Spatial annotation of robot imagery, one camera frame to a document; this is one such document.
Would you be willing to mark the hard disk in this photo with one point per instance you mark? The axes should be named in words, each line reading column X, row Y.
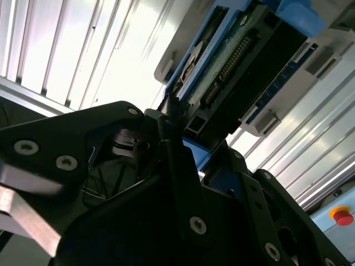
column 249, row 55

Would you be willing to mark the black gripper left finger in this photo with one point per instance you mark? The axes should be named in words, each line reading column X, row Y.
column 55, row 133

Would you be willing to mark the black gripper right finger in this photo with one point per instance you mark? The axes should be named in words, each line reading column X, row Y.
column 258, row 199

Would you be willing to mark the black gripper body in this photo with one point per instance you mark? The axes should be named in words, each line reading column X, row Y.
column 138, row 227

